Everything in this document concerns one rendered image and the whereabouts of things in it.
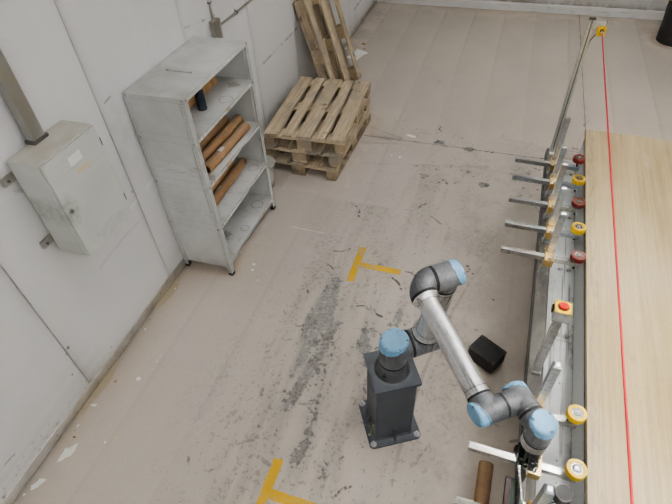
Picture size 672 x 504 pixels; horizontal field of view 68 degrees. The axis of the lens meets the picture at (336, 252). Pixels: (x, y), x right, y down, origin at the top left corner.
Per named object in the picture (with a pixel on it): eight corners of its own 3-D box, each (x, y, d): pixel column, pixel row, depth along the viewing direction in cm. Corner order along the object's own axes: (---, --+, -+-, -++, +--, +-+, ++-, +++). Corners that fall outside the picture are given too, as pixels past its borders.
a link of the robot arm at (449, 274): (402, 337, 269) (424, 257, 208) (431, 327, 272) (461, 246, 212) (414, 362, 260) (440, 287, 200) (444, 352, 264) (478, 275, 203)
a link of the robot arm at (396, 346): (373, 350, 266) (374, 331, 253) (402, 341, 269) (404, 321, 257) (385, 374, 255) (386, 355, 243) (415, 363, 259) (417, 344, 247)
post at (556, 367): (526, 421, 236) (553, 366, 203) (527, 414, 239) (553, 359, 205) (534, 423, 236) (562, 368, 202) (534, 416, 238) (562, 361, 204)
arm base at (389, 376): (379, 387, 261) (380, 377, 254) (370, 357, 275) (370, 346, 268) (414, 379, 264) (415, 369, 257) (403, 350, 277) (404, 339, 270)
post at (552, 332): (530, 373, 252) (553, 319, 220) (531, 365, 255) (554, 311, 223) (539, 376, 251) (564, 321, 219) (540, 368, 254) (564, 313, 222)
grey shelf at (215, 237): (185, 265, 416) (120, 92, 307) (232, 199, 476) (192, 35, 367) (233, 275, 405) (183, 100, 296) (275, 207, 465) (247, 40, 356)
